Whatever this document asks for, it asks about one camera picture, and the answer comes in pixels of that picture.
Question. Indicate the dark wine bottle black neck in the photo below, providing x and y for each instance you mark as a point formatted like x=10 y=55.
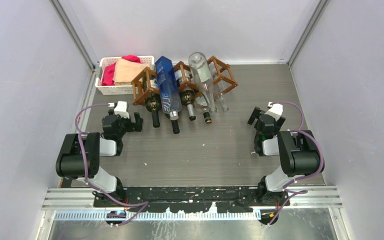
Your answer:
x=174 y=122

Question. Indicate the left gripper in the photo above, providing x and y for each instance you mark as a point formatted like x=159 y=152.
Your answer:
x=138 y=124

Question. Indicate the small clear glass bottle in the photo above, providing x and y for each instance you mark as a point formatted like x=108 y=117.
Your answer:
x=218 y=89

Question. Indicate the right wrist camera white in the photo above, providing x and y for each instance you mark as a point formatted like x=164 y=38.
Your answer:
x=275 y=110

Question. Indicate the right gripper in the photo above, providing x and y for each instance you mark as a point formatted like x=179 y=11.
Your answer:
x=279 y=124

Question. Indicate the white plastic basket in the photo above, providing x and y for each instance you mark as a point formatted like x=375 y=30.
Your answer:
x=117 y=89

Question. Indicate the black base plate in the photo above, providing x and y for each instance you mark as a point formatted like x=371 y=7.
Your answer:
x=189 y=200

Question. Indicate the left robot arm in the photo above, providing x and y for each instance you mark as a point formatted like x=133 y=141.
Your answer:
x=80 y=153

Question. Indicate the red cloth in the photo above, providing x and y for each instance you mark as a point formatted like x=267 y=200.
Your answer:
x=108 y=74

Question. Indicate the dark wine bottle silver cap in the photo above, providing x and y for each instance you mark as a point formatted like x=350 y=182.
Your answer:
x=187 y=96

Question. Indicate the dark green wine bottle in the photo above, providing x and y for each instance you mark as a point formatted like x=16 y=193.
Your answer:
x=153 y=101

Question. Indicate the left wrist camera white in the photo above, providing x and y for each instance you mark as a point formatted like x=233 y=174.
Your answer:
x=119 y=108

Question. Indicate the clear bottle gold black cap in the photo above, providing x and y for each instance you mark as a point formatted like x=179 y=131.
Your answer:
x=202 y=107

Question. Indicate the blue square glass bottle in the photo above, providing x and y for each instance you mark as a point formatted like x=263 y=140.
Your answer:
x=169 y=92

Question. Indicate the beige folded cloth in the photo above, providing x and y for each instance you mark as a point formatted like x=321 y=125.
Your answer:
x=125 y=71

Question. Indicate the brown wooden wine rack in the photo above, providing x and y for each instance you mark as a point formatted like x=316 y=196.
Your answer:
x=223 y=70

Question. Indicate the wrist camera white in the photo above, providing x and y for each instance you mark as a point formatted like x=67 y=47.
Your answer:
x=275 y=110
x=119 y=108

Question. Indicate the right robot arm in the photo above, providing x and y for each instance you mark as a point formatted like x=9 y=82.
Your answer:
x=298 y=153

